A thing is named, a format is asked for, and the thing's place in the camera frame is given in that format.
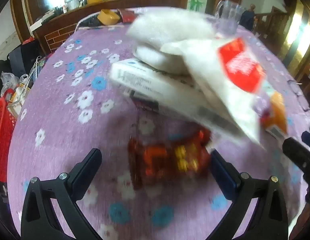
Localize purple floral tablecloth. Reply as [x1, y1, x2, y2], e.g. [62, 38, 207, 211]
[6, 6, 310, 240]

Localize long white medicine box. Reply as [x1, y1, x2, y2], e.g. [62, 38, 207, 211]
[110, 58, 244, 140]

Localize red snack wrapper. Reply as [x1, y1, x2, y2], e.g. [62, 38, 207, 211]
[127, 128, 211, 190]

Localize clear crumpled plastic bag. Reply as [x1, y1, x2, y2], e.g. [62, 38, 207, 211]
[0, 72, 20, 96]

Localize dark red flat box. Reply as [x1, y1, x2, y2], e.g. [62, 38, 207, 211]
[117, 9, 137, 24]

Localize white red plastic pouch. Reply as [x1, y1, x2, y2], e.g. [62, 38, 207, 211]
[161, 37, 265, 144]

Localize clear glass mug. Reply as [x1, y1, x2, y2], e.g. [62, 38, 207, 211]
[215, 0, 245, 37]

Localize dark shopping bag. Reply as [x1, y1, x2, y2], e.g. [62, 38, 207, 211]
[7, 40, 44, 77]

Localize white tissue wad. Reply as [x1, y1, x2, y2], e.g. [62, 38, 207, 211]
[126, 8, 215, 76]

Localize red plastic mesh basket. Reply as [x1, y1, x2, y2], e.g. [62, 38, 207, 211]
[0, 98, 16, 183]

